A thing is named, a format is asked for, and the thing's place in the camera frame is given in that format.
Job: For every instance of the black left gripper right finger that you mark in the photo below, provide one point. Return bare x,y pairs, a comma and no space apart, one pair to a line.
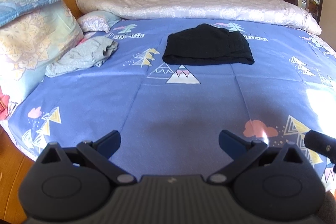
243,154

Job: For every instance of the white quilted comforter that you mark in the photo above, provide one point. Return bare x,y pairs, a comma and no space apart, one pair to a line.
276,12

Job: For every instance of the black pants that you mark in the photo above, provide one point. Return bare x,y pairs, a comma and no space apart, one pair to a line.
207,45

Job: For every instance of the small white patterned pillow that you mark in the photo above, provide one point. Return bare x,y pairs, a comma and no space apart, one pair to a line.
98,21

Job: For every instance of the large floral pillow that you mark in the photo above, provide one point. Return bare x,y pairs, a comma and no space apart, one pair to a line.
29,44

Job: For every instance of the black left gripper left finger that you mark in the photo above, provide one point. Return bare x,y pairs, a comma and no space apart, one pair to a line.
97,154

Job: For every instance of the light blue crumpled garment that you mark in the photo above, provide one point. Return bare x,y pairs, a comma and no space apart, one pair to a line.
94,52

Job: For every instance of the blue patterned bed sheet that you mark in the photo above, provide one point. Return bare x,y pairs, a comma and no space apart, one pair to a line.
170,116

